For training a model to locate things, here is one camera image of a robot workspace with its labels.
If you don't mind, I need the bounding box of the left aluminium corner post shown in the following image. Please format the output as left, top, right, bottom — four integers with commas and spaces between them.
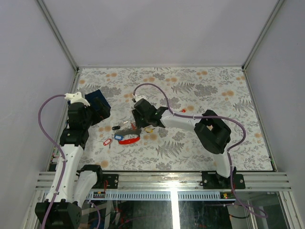
35, 0, 79, 72

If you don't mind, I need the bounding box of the blue key tag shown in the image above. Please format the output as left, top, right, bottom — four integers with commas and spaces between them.
114, 135, 124, 141

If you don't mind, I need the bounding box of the dark blue folded cloth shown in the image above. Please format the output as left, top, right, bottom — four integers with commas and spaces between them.
64, 90, 111, 111

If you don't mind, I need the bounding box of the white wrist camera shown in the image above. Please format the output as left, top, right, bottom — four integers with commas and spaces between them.
132, 95, 146, 103
64, 92, 90, 106

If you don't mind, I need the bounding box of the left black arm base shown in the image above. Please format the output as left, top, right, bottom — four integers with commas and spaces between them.
93, 174, 119, 190

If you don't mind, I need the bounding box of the aluminium corner post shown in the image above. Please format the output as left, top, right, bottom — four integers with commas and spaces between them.
242, 0, 286, 70
35, 0, 79, 72

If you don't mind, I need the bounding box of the right aluminium corner post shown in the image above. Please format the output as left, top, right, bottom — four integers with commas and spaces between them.
242, 0, 286, 70

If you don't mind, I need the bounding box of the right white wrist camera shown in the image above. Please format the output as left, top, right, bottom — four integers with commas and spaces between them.
132, 95, 146, 103

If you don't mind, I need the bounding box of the aluminium front rail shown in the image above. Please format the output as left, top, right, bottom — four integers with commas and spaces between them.
35, 170, 292, 191

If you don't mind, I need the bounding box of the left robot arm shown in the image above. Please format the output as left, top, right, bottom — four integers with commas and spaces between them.
35, 92, 111, 229

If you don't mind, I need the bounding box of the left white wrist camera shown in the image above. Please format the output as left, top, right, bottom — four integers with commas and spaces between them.
64, 92, 90, 106

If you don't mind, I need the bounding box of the slotted white cable duct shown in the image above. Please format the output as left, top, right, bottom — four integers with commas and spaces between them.
86, 191, 221, 201

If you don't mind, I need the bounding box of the yellow key tag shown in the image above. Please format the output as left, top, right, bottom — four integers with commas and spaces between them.
144, 127, 154, 133

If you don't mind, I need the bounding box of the red handled metal keyring holder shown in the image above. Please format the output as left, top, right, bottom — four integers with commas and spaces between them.
115, 128, 142, 145

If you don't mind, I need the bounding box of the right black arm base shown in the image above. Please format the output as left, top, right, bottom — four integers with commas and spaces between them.
200, 169, 245, 190

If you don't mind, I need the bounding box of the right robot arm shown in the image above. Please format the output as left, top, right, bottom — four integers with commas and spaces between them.
132, 98, 234, 188

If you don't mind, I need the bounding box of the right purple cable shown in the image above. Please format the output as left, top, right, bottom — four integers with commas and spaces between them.
132, 82, 268, 219

